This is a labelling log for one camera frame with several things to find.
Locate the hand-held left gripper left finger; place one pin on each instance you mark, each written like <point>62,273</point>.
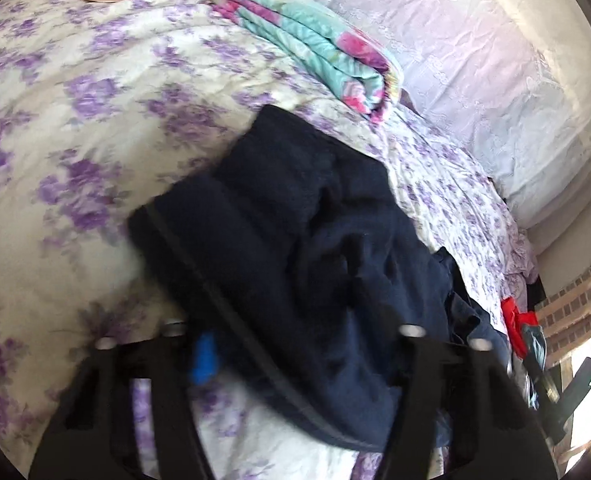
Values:
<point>203,360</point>

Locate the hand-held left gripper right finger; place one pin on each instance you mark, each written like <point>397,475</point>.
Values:
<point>415,385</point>

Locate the navy blue pants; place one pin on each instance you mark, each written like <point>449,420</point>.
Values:
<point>300,260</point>

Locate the teal fleece garment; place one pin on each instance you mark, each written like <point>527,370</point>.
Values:
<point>535,347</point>

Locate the red cloth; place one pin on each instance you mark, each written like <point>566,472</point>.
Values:
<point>518,322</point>

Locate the purple floral bed sheet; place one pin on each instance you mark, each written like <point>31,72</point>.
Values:
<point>75,110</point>

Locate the white lace pillow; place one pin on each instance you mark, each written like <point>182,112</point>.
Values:
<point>475,60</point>

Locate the folded teal pink floral blanket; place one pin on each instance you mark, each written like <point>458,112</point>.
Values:
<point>320,45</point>

